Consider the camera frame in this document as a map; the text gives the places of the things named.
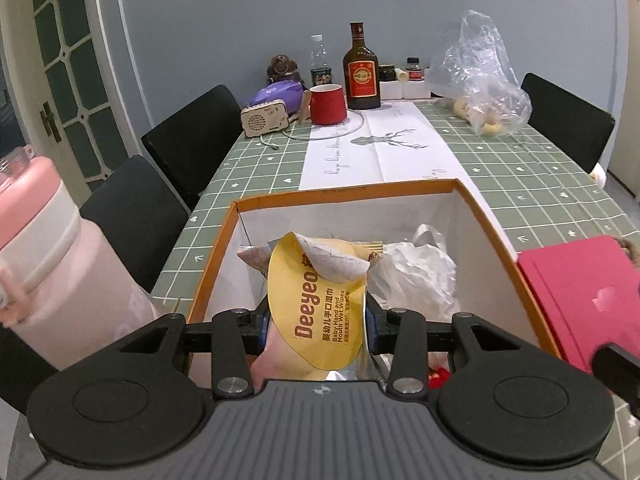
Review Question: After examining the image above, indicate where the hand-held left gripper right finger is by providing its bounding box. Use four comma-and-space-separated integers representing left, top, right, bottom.
364, 305, 531, 397

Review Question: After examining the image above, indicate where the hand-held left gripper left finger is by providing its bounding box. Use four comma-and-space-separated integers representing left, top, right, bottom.
112, 307, 273, 402

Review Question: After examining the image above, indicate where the wet wipes packet yellow label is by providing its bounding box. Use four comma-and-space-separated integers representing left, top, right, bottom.
237, 231, 383, 386

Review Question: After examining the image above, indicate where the white plastic bag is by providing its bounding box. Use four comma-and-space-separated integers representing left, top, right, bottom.
367, 224, 461, 318

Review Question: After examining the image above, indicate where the red soft toy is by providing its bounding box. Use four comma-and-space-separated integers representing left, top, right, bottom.
427, 366, 453, 391

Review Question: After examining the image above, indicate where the orange cardboard box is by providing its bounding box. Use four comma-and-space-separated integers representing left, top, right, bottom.
185, 178, 563, 386

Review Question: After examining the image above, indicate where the red square box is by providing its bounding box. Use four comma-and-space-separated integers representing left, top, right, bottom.
517, 236, 640, 376

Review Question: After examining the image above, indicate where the brown knitted item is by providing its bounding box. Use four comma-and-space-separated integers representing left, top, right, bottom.
617, 236, 640, 267

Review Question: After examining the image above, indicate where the white table runner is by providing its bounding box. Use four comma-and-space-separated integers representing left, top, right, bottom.
298, 100, 481, 193

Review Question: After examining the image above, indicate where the green checked tablecloth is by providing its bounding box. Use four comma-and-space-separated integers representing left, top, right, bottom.
150, 97, 640, 426

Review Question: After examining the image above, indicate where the pink water bottle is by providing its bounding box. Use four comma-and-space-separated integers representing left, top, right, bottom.
0, 144, 168, 373

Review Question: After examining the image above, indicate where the cream small radio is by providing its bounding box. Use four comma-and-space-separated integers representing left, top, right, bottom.
240, 100, 291, 138

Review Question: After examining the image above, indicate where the red mug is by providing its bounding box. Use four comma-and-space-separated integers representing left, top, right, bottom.
300, 84, 347, 126

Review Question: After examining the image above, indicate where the white container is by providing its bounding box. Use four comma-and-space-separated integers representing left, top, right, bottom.
378, 79, 432, 101

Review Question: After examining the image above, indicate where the purple pouch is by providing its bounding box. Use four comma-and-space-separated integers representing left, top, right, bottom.
248, 79, 307, 111

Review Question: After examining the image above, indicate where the brown liquor bottle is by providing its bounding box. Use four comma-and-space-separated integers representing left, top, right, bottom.
342, 22, 382, 111

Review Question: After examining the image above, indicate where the brown figurine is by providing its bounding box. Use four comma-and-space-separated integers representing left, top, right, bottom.
265, 53, 301, 83

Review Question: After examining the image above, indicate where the clear plastic bottle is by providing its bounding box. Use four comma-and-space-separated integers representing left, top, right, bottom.
308, 35, 332, 88

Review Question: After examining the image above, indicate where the clear plastic bag of bread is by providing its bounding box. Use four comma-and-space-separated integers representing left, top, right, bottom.
425, 9, 533, 136

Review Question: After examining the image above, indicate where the glass-paned door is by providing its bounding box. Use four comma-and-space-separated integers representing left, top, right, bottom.
0, 0, 143, 196

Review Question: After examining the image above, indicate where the white charging cable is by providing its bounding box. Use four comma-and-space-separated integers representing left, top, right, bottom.
260, 110, 368, 152

